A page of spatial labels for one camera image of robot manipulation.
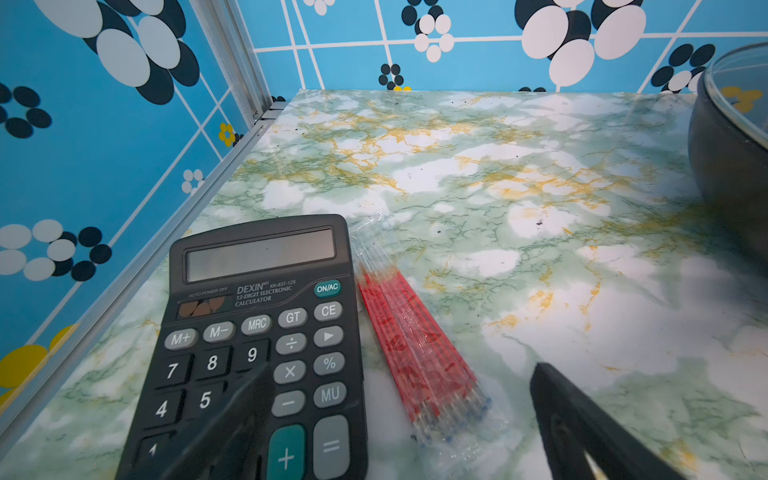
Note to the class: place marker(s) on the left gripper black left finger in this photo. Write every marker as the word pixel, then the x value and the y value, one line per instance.
pixel 230 436

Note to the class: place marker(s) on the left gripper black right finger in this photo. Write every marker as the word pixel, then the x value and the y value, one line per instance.
pixel 574 429

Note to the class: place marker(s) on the glass lid of wok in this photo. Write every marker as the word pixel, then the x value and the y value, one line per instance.
pixel 737 84

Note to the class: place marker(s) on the black desktop calculator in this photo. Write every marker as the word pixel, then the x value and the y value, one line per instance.
pixel 279 292

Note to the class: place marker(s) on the dark wok with beige handle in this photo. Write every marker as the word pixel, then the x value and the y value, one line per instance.
pixel 730 171

